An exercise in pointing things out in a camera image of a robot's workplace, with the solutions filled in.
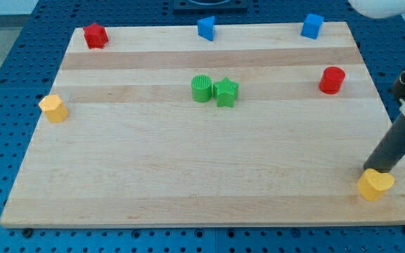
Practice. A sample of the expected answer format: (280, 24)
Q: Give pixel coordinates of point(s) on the wooden board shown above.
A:
(136, 150)

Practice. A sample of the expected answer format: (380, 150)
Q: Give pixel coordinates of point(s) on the yellow hexagon block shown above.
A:
(54, 108)

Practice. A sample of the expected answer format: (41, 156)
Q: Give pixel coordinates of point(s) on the green star block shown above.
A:
(225, 92)

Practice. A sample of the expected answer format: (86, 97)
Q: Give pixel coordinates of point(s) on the green cylinder block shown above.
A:
(201, 87)

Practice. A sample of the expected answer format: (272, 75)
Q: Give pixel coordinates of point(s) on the blue triangle block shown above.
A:
(206, 28)

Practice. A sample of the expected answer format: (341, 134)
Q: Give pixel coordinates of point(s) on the red cylinder block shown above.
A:
(331, 80)

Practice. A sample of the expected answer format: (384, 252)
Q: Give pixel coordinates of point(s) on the red star block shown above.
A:
(95, 36)

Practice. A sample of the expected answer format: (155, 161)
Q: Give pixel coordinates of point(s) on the blue cube block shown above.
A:
(312, 25)

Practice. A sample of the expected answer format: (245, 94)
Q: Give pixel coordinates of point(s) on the yellow heart block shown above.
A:
(372, 184)

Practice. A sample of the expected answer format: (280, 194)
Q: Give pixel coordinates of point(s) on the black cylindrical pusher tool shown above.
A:
(390, 149)

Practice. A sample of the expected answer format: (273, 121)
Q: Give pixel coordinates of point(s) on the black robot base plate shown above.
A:
(184, 6)

